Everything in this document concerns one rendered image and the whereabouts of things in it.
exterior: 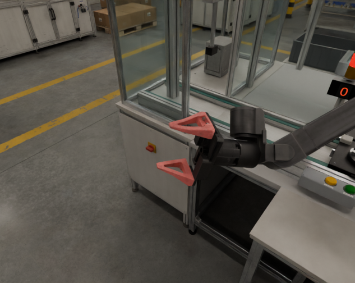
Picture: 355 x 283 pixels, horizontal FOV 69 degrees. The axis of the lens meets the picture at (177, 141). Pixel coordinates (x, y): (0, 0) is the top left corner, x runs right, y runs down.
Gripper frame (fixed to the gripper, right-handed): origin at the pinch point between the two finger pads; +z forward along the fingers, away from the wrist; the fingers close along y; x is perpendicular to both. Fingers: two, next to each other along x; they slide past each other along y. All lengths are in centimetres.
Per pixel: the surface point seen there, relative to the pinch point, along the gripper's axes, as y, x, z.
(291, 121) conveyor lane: -21, -62, -88
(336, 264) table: -38, 6, -70
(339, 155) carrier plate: -19, -32, -92
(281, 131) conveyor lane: -26, -61, -83
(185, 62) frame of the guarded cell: -6, -76, -26
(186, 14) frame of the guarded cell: 14, -76, -20
